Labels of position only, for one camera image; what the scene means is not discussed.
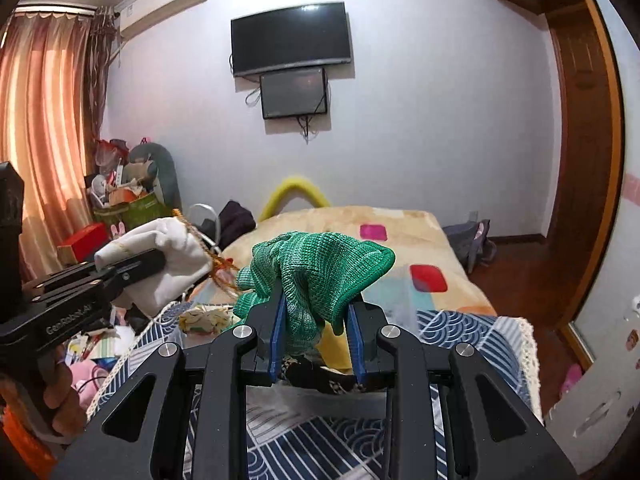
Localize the black chain strap bag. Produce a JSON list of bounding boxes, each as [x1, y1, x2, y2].
[[280, 356, 366, 396]]

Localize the green knitted glove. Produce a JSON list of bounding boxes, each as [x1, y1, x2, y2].
[[233, 232, 396, 356]]

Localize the white drawstring pouch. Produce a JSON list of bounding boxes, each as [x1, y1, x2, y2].
[[94, 217, 213, 318]]

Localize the yellow white felt ball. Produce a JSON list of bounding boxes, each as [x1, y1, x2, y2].
[[316, 322, 352, 375]]

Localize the person's left hand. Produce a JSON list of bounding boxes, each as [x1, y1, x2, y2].
[[43, 346, 87, 438]]

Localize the yellow floral cloth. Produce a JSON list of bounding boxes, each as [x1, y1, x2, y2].
[[178, 304, 240, 336]]

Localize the clear acrylic box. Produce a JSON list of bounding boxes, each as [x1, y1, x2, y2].
[[361, 266, 434, 334]]

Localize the red box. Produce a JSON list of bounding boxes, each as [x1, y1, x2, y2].
[[56, 222, 110, 266]]

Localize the beige patchwork blanket bed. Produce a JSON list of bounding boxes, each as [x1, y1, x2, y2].
[[222, 206, 495, 322]]

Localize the pink bunny plush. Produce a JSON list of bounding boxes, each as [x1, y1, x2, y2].
[[110, 221, 126, 240]]

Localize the grey backpack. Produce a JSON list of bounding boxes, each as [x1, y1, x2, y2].
[[442, 219, 497, 274]]

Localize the green storage box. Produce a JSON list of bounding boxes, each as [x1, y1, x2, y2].
[[93, 194, 171, 236]]

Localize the black clothing pile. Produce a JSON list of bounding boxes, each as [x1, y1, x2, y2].
[[198, 200, 256, 250]]

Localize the pink slipper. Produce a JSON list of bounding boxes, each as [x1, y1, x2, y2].
[[559, 363, 582, 396]]

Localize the yellow curved headboard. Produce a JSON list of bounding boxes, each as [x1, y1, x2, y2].
[[258, 176, 331, 222]]

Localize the white appliance with stickers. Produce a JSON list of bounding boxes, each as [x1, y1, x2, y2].
[[544, 298, 639, 474]]

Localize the orange curtain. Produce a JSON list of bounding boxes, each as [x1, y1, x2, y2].
[[1, 12, 98, 281]]

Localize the white sliding wardrobe door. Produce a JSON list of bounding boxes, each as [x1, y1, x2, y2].
[[569, 0, 640, 371]]

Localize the brown wooden door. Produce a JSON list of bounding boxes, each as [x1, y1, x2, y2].
[[547, 3, 624, 327]]

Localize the small wall monitor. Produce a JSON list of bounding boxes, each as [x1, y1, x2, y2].
[[260, 67, 329, 119]]

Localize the large wall television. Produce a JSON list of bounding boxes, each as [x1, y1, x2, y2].
[[231, 2, 352, 77]]

